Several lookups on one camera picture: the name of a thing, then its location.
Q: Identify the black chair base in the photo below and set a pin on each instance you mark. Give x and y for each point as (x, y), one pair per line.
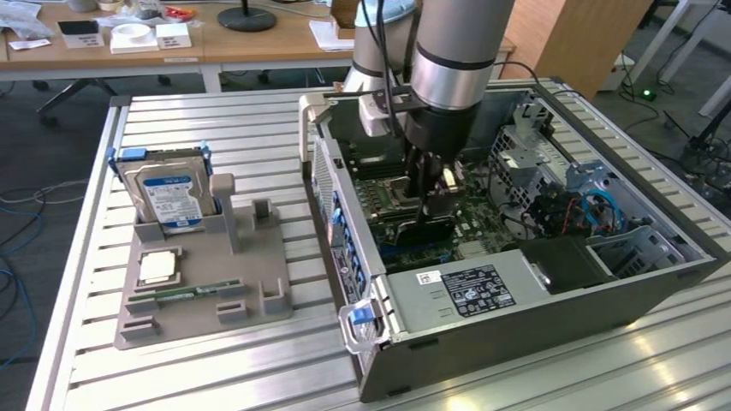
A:
(73, 92)

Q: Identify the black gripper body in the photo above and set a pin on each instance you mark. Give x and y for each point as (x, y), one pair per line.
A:
(439, 132)

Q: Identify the white cube box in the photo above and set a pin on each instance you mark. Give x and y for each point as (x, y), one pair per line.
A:
(172, 36)

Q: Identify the white paper stack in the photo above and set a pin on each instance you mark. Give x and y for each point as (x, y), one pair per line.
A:
(328, 36)

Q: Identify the black graphics card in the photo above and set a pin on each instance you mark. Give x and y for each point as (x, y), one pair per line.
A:
(423, 235)

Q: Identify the brown cardboard box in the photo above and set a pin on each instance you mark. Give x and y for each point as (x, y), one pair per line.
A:
(343, 13)

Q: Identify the silver disk bay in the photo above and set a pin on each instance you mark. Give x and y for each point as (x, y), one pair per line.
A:
(639, 252)

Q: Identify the black lamp base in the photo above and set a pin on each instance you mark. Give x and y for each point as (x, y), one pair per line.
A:
(245, 21)

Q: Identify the white table leg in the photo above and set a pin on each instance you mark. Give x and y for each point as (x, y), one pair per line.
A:
(667, 38)

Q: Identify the green RAM stick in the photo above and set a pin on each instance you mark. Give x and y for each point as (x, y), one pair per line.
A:
(388, 216)
(182, 293)

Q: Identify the white box with black top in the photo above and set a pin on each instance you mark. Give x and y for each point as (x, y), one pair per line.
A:
(80, 34)

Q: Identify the wooden desk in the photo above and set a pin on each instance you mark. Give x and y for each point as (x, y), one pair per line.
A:
(256, 47)
(57, 55)

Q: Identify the black tripod stand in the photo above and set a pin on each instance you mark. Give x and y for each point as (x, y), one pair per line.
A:
(704, 132)

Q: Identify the silver drive cage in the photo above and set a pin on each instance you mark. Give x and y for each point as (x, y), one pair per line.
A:
(525, 171)

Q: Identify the beige tape roll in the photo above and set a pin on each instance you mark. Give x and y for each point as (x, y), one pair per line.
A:
(109, 4)

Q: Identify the grey parts rack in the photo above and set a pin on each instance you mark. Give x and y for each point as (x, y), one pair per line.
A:
(205, 257)

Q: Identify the hard disk with blue carrier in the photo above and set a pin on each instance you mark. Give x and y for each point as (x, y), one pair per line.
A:
(170, 197)

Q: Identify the grey power supply unit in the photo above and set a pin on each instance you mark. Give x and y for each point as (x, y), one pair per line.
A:
(423, 317)

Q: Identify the CPU socket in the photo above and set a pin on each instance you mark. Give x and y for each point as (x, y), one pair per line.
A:
(396, 190)

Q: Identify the red and white card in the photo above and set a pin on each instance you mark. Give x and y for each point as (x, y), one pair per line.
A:
(28, 44)

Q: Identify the red small parts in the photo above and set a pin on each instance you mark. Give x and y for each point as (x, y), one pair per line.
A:
(177, 14)

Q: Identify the green motherboard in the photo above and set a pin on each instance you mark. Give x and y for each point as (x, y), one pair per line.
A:
(485, 222)

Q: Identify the wooden cabinet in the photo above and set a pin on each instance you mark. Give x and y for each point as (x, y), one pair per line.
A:
(571, 43)

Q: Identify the bag of dark parts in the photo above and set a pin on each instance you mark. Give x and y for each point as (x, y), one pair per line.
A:
(148, 10)

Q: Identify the silver CPU chip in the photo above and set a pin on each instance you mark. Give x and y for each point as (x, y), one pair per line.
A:
(156, 267)

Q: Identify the dark grey PC case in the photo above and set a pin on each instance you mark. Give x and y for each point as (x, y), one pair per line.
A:
(513, 342)

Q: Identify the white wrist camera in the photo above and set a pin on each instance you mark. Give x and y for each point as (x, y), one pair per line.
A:
(373, 120)

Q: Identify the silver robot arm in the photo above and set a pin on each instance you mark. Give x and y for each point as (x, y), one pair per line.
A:
(456, 43)

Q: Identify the clear plastic bag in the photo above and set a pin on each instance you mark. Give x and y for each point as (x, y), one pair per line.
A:
(22, 21)

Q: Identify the white tape roll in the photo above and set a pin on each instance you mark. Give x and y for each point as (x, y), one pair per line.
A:
(130, 32)

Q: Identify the grey cup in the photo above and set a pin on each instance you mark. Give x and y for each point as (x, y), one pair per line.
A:
(82, 5)

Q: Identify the white flat box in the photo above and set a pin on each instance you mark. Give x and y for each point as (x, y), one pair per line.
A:
(133, 48)

